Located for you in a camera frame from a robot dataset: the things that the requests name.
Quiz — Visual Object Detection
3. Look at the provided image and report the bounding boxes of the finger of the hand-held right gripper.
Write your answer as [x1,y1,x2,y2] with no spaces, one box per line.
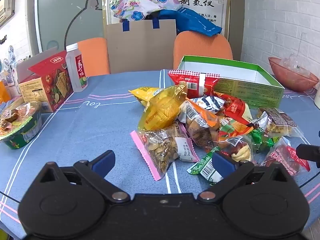
[296,144,320,168]

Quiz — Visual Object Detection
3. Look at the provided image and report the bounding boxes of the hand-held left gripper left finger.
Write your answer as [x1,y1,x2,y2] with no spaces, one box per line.
[37,150,131,204]

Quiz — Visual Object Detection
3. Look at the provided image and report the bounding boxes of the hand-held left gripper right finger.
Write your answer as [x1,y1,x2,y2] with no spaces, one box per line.
[197,151,290,203]

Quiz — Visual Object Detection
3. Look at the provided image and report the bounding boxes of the small green barcode packet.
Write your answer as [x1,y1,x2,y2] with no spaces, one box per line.
[187,147,224,183]

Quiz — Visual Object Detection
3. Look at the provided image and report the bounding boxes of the clear dried fruit packet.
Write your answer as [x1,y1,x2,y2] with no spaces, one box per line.
[220,135,254,162]

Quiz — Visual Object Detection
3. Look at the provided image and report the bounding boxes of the red clear snack packet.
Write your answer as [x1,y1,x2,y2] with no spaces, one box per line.
[260,136,311,178]

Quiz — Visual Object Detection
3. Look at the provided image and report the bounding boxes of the leaf print orange packet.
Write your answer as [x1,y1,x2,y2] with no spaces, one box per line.
[219,117,253,143]

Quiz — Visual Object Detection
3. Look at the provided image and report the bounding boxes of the brown clear snack packet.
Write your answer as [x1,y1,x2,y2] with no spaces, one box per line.
[257,107,298,137]

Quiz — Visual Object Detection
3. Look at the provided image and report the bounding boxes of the orange clear cracker packet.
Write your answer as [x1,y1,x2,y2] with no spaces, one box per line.
[184,98,221,153]

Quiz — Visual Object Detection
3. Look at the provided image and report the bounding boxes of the green candy packet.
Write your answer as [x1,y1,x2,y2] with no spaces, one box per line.
[250,127,275,153]

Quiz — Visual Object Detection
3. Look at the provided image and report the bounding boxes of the pink-edged clear nut packet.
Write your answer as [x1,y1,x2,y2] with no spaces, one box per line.
[130,122,200,181]

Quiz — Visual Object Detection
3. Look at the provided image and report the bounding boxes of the yellow snack bag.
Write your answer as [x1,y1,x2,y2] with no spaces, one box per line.
[128,83,188,131]

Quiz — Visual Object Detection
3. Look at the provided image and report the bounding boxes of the green white cardboard box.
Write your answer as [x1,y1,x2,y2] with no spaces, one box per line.
[177,55,285,109]

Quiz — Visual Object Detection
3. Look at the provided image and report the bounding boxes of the red checkered snack packet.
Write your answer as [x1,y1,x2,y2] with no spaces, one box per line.
[168,70,221,99]

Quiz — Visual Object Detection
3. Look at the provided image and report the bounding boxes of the blue striped tablecloth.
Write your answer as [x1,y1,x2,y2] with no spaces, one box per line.
[0,69,320,240]

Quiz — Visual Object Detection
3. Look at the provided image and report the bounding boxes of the pink plastic bowl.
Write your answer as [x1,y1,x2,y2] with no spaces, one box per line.
[268,57,320,93]

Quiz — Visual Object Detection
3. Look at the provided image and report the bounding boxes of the green round snack tub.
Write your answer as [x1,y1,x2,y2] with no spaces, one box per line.
[0,97,42,150]

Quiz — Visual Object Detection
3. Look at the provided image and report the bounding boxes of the clear plastic wrappers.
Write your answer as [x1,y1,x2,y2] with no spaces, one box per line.
[279,54,313,77]

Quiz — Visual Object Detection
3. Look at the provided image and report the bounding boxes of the red cracker box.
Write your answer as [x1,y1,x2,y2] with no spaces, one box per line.
[16,46,74,113]

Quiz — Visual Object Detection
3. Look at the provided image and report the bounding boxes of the red label plastic bottle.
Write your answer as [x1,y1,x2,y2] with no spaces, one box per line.
[65,43,88,92]

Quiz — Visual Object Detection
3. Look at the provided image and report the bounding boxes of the orange chair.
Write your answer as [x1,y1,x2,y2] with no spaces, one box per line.
[173,31,233,70]
[66,37,110,77]

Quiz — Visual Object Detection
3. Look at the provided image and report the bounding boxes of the brown cardboard box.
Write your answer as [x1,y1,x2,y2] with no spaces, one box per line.
[104,20,177,74]

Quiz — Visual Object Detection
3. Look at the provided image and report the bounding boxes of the blue bag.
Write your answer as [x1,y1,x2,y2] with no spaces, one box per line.
[145,7,222,37]

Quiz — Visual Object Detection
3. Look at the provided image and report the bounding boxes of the framed white sign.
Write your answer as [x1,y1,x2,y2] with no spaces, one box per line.
[102,0,232,40]

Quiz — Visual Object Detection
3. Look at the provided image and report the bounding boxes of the floral cloth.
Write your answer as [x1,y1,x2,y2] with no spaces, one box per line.
[110,0,183,22]

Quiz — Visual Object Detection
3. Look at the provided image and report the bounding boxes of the white air conditioner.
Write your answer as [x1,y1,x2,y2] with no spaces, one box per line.
[0,0,16,27]

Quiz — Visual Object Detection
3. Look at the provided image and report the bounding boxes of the blue white wall decoration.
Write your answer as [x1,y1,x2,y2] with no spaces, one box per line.
[7,45,17,66]

